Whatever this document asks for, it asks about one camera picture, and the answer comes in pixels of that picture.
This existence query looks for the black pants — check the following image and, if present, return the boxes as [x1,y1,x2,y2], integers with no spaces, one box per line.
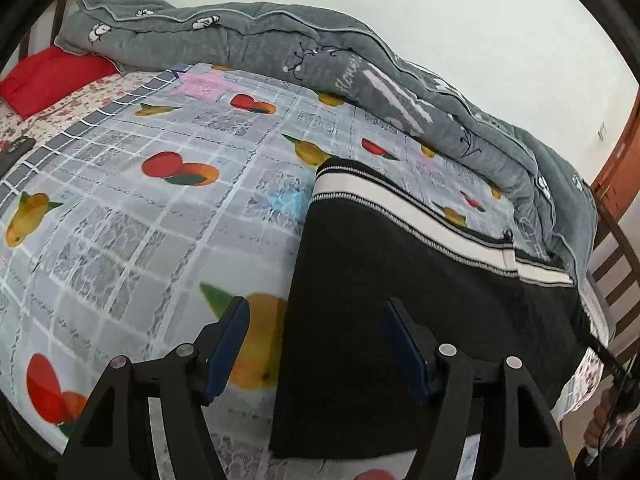
[269,156,608,460]

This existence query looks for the red pillow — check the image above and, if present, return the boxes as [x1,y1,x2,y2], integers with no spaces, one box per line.
[0,46,118,121]

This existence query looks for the fruit print plastic cover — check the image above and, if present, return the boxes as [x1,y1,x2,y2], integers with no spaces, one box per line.
[0,62,521,480]

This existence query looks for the grey floral quilt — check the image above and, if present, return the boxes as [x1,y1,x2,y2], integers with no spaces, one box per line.
[52,0,596,281]

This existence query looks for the person's right hand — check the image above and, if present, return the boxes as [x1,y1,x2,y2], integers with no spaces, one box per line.
[584,387,633,453]

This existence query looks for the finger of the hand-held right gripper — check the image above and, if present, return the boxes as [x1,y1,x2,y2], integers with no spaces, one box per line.
[580,330,640,396]

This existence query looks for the orange wooden door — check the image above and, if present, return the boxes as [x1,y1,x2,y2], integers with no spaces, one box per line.
[590,105,640,221]

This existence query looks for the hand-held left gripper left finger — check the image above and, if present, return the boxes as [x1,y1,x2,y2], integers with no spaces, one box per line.
[55,296,251,480]

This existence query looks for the grey floral pillow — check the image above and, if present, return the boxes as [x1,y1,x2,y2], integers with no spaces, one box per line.
[520,135,598,281]

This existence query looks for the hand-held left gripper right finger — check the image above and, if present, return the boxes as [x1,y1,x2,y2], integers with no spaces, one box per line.
[384,297,578,480]

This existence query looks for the black phone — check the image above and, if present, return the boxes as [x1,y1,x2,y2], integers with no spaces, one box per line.
[0,136,37,177]

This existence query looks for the floral bed sheet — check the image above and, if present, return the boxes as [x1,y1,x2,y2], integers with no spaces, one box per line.
[0,69,608,423]

